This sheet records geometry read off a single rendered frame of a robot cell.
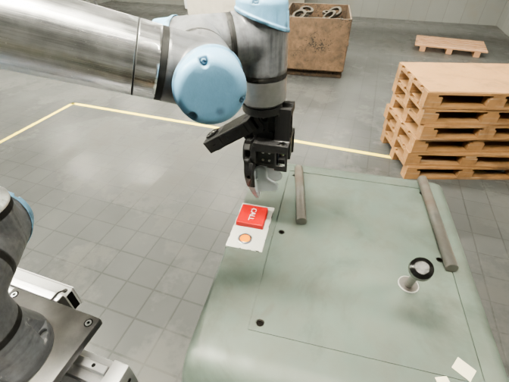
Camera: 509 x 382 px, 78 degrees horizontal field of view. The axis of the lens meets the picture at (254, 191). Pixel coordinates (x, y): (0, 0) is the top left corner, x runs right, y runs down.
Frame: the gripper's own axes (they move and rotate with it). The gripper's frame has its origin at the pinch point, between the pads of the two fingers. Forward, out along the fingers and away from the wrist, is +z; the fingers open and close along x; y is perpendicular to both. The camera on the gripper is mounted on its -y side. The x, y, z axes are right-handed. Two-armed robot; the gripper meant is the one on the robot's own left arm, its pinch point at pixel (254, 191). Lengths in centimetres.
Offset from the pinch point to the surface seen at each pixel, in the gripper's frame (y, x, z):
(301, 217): 10.3, 0.1, 5.5
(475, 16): 295, 922, 134
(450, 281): 38.8, -6.8, 8.2
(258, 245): 3.0, -8.3, 7.2
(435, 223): 37.6, 6.2, 6.5
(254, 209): -0.5, 0.8, 6.2
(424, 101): 77, 210, 64
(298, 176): 7.1, 14.3, 5.6
